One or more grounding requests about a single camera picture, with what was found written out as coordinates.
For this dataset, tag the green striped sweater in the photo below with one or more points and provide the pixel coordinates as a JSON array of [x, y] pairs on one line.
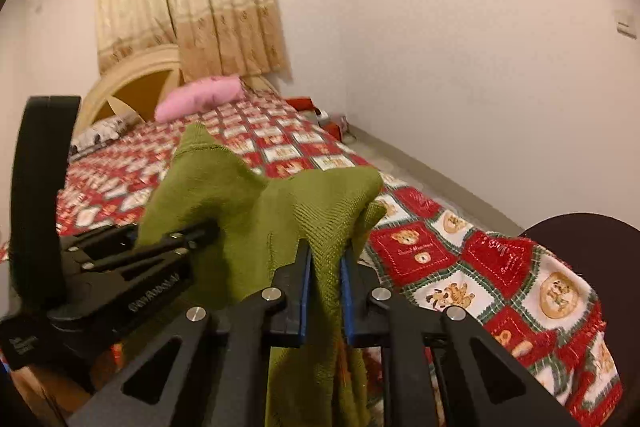
[[240, 217]]

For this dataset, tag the red box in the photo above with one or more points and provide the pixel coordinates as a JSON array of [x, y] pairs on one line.
[[335, 129]]

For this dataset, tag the cream arched headboard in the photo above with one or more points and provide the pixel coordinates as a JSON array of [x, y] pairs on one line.
[[140, 67]]

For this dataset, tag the brown box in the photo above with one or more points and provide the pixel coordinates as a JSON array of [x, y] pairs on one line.
[[40, 394]]

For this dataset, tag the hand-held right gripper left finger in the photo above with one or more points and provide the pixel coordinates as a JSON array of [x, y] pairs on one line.
[[304, 294]]

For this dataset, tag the red bag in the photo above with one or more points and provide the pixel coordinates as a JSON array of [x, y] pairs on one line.
[[300, 103]]

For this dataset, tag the dark round object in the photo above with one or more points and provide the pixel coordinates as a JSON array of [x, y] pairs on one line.
[[590, 242]]

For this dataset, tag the pink pillow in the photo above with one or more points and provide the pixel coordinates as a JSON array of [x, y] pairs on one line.
[[200, 97]]

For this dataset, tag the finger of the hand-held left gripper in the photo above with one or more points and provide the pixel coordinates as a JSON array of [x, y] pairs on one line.
[[100, 239], [165, 247]]

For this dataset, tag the red checkered printed blanket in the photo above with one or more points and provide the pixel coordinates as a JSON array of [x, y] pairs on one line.
[[500, 267]]

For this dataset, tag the grey patterned pillow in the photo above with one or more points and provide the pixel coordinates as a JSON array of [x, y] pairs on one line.
[[105, 129]]

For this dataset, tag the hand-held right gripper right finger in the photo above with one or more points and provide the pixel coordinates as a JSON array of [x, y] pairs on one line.
[[348, 307]]

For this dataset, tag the white wall socket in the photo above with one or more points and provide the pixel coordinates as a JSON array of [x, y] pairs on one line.
[[627, 24]]

